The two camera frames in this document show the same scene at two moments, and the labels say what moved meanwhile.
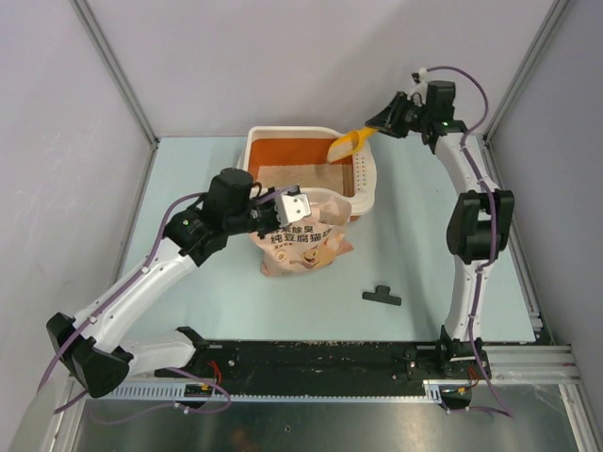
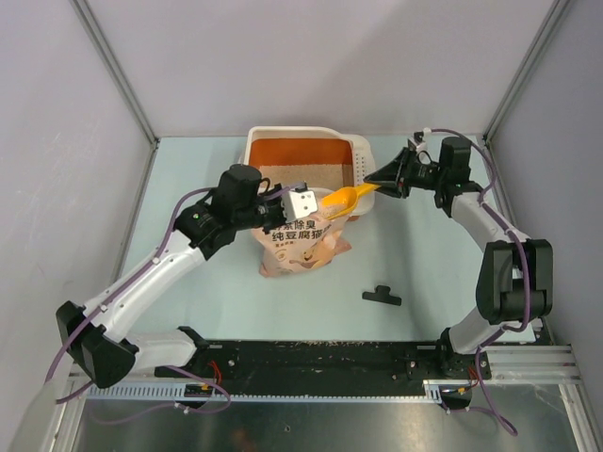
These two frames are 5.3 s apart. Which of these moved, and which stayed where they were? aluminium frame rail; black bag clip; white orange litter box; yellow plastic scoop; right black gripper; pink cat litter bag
Moved: right black gripper; yellow plastic scoop
Stayed: white orange litter box; aluminium frame rail; pink cat litter bag; black bag clip
